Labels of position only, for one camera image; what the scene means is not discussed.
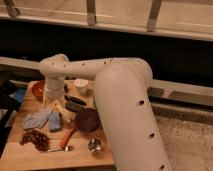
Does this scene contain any wooden table board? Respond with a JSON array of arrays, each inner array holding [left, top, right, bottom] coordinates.
[[0, 81, 114, 171]]

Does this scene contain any white cup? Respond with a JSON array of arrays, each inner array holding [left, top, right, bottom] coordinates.
[[74, 79, 89, 95]]

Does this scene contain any blue object at left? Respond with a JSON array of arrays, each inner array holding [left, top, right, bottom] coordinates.
[[11, 88, 26, 103]]

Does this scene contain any dark brown block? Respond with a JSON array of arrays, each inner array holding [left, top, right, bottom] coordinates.
[[65, 101, 84, 112]]

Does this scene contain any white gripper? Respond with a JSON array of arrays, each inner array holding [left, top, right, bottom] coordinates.
[[43, 77, 65, 106]]

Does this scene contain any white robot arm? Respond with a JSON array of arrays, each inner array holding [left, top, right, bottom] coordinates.
[[39, 54, 172, 171]]

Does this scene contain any orange carrot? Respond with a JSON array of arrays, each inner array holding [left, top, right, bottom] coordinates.
[[59, 128, 76, 149]]

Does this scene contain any metal measuring cup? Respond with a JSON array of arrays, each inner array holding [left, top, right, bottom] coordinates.
[[88, 138, 102, 155]]

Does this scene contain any red bowl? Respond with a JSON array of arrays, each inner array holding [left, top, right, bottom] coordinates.
[[32, 80, 45, 100]]

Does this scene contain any blue sponge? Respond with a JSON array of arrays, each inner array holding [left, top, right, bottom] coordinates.
[[48, 112, 61, 132]]

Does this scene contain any bunch of dark grapes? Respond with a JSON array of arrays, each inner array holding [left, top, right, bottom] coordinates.
[[20, 129, 49, 151]]

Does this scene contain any yellow banana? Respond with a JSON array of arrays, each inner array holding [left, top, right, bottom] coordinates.
[[55, 103, 76, 123]]

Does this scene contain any purple bowl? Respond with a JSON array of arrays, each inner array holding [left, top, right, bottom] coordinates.
[[74, 108, 100, 133]]

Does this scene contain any metal spoon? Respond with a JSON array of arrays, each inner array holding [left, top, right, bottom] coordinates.
[[47, 145, 73, 152]]

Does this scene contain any grey blue cloth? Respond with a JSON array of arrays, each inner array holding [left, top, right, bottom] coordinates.
[[22, 108, 52, 130]]

